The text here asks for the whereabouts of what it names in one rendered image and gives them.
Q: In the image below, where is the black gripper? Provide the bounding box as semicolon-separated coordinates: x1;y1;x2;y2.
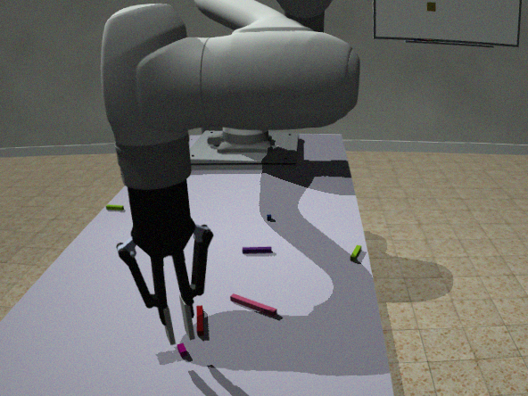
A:
116;180;213;345

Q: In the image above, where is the pink rod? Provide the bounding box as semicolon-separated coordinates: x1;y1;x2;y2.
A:
230;293;276;317

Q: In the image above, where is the lime green rod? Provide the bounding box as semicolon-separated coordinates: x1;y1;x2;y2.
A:
351;245;361;261
106;204;124;210

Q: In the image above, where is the dark red rod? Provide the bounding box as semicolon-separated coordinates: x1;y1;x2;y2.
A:
197;306;203;336

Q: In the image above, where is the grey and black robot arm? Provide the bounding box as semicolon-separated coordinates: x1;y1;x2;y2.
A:
101;0;360;190

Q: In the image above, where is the small magenta block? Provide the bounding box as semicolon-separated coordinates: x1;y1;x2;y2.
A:
177;343;187;357

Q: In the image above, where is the purple rod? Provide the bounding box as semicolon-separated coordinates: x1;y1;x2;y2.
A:
243;247;271;254

